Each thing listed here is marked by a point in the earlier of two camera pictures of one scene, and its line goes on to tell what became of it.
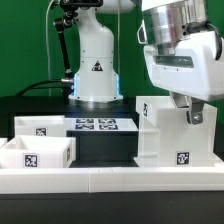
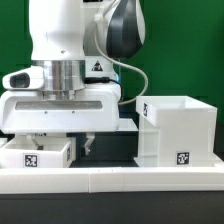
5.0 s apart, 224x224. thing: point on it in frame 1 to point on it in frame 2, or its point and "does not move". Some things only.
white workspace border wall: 111,179 does not move
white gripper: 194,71 to 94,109
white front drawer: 38,152 does not move
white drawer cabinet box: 168,139 does not move
